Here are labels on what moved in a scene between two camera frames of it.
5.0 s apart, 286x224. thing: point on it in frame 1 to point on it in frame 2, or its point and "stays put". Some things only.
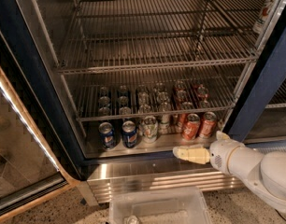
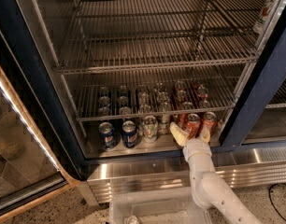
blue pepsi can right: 129,133 stays put
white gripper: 221,154 to 196,146
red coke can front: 192,127 stays put
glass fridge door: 24,170 stays put
